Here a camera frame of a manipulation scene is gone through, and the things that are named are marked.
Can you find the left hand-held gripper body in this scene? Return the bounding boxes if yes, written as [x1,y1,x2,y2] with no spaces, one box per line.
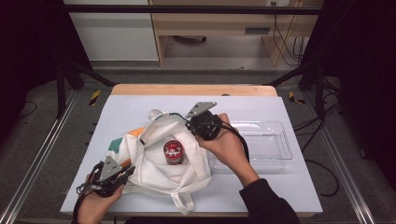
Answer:
[88,154,127,199]

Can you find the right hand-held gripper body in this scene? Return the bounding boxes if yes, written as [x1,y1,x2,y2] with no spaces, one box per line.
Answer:
[185,101,224,141]

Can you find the cream tote bag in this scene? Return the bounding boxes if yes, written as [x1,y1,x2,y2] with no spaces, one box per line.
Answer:
[106,108,215,217]

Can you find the person's right hand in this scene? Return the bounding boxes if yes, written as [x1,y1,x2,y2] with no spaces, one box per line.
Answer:
[195,113,255,175]

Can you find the person's left hand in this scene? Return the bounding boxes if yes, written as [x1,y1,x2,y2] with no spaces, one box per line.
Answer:
[77,174,125,219]

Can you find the red can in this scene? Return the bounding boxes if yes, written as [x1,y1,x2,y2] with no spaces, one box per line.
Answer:
[163,139,185,166]

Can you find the clear plastic tray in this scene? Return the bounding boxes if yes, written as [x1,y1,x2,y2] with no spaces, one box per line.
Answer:
[212,119,293,172]

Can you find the yellow black floor tape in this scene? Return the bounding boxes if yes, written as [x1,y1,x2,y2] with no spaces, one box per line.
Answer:
[288,91,306,105]
[88,90,102,106]

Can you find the black metal stand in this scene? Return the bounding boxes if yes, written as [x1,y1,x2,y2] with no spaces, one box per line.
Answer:
[267,62,328,117]
[55,55,118,119]

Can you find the wooden desk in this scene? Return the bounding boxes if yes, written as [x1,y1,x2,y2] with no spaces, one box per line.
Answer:
[148,0,325,67]

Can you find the white cabinet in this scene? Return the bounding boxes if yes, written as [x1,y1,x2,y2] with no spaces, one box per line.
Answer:
[64,0,160,63]

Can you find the dark curtain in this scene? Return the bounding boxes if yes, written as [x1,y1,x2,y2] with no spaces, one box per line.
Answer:
[303,0,396,188]
[0,0,92,150]

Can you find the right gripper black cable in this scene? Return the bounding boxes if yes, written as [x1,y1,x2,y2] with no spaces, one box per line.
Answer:
[218,121,252,163]

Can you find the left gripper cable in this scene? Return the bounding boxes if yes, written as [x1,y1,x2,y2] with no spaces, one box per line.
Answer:
[71,182,95,224]

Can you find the aluminium floor rail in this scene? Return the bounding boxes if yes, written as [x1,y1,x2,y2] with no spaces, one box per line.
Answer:
[303,90,376,224]
[0,90,78,224]

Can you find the black floor cable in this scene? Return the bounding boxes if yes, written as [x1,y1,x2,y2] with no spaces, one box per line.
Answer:
[292,102,342,153]
[18,101,38,120]
[303,158,341,199]

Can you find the black frame bar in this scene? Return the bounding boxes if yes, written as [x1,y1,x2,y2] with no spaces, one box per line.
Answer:
[62,4,323,16]

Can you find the hanging black cables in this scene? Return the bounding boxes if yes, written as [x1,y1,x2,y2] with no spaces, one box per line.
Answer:
[272,13,307,67]

